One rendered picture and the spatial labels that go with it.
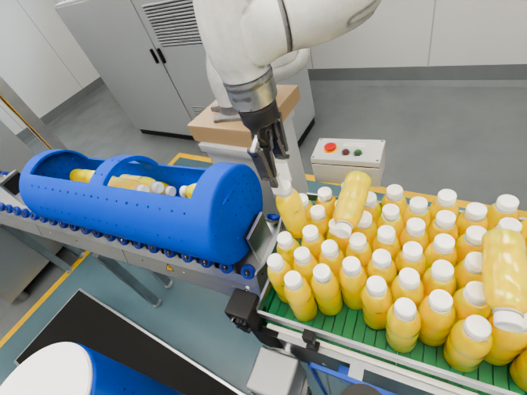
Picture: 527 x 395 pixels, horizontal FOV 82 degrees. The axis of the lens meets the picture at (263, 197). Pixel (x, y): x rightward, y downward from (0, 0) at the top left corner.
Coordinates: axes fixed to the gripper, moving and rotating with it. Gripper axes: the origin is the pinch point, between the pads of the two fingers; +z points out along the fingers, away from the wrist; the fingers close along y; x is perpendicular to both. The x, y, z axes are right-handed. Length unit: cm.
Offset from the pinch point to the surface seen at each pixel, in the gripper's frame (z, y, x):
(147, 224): 6.6, 16.0, -35.1
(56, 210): 9, 17, -80
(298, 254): 14.4, 10.9, 5.4
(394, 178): 123, -125, 13
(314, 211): 14.4, -2.8, 5.5
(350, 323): 32.2, 17.1, 18.1
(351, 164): 13.5, -20.8, 11.2
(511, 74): 115, -251, 86
